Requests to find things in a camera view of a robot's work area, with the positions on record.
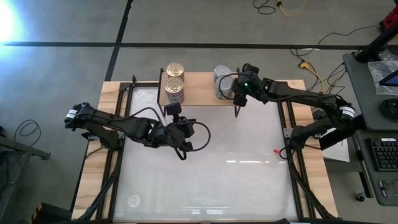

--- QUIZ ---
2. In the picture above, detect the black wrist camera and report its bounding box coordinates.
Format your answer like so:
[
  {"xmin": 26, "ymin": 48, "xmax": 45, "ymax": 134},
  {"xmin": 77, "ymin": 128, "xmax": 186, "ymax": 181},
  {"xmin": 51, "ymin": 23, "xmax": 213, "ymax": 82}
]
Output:
[
  {"xmin": 242, "ymin": 63, "xmax": 261, "ymax": 75},
  {"xmin": 164, "ymin": 102, "xmax": 183, "ymax": 123}
]

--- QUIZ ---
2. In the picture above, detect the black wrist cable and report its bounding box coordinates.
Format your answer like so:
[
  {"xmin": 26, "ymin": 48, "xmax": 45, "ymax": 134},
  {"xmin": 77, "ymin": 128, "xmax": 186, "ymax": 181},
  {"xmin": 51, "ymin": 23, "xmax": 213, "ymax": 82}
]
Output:
[
  {"xmin": 216, "ymin": 72, "xmax": 242, "ymax": 101},
  {"xmin": 123, "ymin": 106, "xmax": 212, "ymax": 161}
]

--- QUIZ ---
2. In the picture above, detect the grey metal mounting plate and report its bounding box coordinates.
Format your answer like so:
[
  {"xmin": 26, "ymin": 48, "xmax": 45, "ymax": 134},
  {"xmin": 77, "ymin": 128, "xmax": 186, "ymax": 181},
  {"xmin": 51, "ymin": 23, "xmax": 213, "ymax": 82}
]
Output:
[{"xmin": 282, "ymin": 126, "xmax": 322, "ymax": 138}]

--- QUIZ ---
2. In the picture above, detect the grey metal stand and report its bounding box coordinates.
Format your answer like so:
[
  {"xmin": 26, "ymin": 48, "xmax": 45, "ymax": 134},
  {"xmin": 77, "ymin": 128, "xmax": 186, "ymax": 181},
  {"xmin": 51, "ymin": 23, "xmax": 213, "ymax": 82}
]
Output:
[{"xmin": 0, "ymin": 126, "xmax": 51, "ymax": 224}]

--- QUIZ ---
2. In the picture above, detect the yellow power plug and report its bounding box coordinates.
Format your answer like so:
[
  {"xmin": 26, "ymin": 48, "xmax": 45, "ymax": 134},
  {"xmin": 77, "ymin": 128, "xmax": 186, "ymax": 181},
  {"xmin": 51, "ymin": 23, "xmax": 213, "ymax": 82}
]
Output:
[{"xmin": 298, "ymin": 60, "xmax": 324, "ymax": 88}]

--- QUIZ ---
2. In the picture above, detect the black coiled cable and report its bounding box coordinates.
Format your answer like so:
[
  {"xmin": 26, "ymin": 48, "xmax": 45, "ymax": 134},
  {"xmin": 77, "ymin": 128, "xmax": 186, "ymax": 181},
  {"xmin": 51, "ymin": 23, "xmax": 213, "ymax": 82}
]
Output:
[{"xmin": 379, "ymin": 98, "xmax": 398, "ymax": 123}]

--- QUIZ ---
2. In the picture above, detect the yellow floor cable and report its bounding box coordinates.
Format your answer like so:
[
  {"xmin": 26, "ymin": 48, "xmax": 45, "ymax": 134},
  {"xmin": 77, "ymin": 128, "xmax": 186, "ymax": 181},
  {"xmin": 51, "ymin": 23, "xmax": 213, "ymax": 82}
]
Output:
[{"xmin": 277, "ymin": 0, "xmax": 307, "ymax": 17}]

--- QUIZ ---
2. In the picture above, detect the white paper sheet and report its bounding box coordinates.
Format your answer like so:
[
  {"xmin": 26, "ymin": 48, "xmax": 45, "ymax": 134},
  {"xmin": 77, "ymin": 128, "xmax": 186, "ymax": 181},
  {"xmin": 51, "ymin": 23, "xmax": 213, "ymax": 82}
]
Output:
[{"xmin": 322, "ymin": 129, "xmax": 351, "ymax": 163}]

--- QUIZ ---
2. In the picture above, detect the short black cable loop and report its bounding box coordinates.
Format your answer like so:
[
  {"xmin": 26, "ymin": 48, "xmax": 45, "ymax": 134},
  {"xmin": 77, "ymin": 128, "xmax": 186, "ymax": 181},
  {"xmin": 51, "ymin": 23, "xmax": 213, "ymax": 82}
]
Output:
[{"xmin": 278, "ymin": 146, "xmax": 295, "ymax": 161}]

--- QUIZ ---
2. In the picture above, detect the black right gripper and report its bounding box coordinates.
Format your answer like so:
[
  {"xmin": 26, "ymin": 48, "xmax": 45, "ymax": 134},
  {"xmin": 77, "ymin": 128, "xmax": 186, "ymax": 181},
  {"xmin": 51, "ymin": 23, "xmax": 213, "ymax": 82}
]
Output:
[{"xmin": 231, "ymin": 72, "xmax": 265, "ymax": 108}]

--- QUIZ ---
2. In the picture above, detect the black keyboard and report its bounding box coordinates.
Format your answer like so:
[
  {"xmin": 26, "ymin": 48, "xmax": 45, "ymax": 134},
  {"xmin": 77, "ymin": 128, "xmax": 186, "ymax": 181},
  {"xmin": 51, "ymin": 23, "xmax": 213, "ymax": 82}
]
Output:
[{"xmin": 366, "ymin": 137, "xmax": 398, "ymax": 172}]

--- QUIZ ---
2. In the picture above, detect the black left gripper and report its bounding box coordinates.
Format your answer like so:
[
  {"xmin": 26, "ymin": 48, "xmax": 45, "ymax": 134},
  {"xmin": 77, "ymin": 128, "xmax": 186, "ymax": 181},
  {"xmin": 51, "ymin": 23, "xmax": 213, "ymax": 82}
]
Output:
[{"xmin": 161, "ymin": 117, "xmax": 197, "ymax": 152}]

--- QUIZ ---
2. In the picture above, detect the long black floor cable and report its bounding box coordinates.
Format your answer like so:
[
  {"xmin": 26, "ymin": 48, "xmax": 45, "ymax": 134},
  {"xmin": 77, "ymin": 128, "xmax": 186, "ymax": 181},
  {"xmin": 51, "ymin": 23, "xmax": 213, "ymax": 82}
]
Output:
[{"xmin": 289, "ymin": 24, "xmax": 381, "ymax": 58}]

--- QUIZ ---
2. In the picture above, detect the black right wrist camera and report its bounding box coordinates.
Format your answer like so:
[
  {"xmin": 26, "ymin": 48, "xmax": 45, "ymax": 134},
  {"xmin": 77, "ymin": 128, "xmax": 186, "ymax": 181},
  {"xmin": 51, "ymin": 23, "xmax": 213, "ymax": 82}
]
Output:
[{"xmin": 242, "ymin": 63, "xmax": 261, "ymax": 75}]

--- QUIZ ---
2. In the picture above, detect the black stand pole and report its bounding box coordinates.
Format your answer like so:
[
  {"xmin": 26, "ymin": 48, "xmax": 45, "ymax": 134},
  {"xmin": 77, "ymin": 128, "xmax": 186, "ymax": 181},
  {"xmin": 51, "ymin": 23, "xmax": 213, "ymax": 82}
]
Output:
[{"xmin": 354, "ymin": 23, "xmax": 398, "ymax": 63}]

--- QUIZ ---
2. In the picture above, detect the black box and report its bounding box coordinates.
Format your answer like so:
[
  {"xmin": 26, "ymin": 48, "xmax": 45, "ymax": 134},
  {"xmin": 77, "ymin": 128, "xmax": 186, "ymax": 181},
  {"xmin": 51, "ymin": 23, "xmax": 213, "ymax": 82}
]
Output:
[{"xmin": 32, "ymin": 202, "xmax": 72, "ymax": 224}]

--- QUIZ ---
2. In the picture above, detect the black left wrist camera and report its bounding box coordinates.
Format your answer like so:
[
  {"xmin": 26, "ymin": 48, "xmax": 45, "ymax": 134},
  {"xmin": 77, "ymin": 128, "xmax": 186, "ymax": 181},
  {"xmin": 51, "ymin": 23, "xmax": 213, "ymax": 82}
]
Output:
[{"xmin": 164, "ymin": 102, "xmax": 183, "ymax": 123}]

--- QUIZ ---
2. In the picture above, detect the grey keyboard desk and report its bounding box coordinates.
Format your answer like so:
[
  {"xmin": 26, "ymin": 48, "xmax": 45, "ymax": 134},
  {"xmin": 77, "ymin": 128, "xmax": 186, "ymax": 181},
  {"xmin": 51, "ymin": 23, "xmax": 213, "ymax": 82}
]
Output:
[{"xmin": 354, "ymin": 129, "xmax": 398, "ymax": 207}]

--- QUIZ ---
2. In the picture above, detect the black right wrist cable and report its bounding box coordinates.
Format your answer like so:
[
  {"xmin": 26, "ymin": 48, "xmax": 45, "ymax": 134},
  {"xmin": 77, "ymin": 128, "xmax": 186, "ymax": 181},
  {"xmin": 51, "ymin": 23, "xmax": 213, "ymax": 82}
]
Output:
[{"xmin": 216, "ymin": 72, "xmax": 242, "ymax": 101}]

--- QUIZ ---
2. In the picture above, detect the blue tablet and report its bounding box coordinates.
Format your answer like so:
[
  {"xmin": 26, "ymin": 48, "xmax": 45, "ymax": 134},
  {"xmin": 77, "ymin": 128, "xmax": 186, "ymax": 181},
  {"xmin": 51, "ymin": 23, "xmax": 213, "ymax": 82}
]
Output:
[{"xmin": 378, "ymin": 68, "xmax": 398, "ymax": 87}]

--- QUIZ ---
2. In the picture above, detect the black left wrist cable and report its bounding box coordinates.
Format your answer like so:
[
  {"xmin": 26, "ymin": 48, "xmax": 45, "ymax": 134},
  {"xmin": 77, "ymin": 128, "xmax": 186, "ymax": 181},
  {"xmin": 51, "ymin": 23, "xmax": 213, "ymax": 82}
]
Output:
[{"xmin": 123, "ymin": 106, "xmax": 212, "ymax": 161}]

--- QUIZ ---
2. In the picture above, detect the black cable bundle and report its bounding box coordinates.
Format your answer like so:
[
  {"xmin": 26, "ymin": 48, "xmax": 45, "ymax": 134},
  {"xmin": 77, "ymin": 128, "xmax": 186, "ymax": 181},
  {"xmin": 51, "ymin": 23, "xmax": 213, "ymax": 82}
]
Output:
[{"xmin": 310, "ymin": 62, "xmax": 346, "ymax": 94}]

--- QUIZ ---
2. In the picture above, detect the clear plastic bag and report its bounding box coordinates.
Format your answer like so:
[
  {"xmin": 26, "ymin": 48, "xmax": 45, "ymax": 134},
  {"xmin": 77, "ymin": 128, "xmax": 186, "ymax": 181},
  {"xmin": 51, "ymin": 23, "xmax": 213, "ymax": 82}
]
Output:
[{"xmin": 368, "ymin": 58, "xmax": 398, "ymax": 96}]

